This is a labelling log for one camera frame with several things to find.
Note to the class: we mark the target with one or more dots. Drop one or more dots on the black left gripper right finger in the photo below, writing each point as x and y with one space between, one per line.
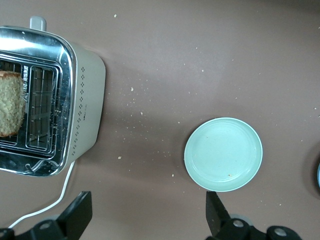
216 215

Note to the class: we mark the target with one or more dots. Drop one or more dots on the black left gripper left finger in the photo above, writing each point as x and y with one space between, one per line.
75 215

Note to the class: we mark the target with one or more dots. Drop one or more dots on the pale green plate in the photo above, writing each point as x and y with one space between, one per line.
222 155

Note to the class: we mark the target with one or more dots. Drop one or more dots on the blue plate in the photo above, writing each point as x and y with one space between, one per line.
319 175

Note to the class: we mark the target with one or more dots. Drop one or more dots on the beige and chrome toaster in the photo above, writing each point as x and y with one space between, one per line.
90 100

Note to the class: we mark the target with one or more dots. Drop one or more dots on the brown bread slice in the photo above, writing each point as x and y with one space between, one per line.
11 105

